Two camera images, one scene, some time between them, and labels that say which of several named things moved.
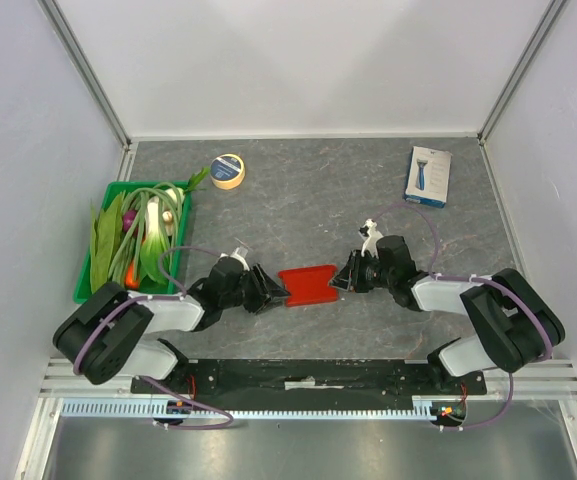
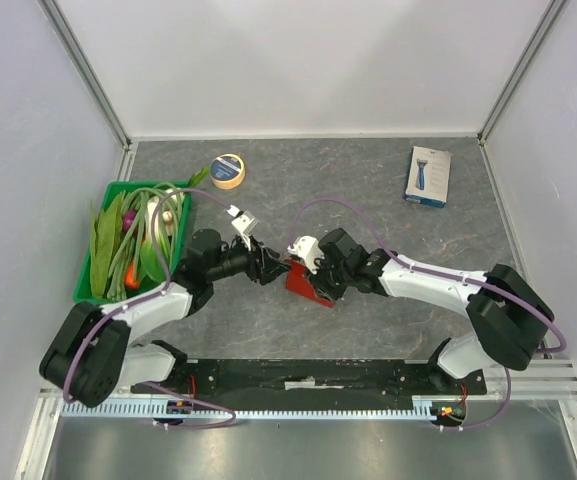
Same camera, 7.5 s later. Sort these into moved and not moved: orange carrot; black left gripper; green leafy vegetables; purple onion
Moved: black left gripper
Not moved: purple onion; orange carrot; green leafy vegetables
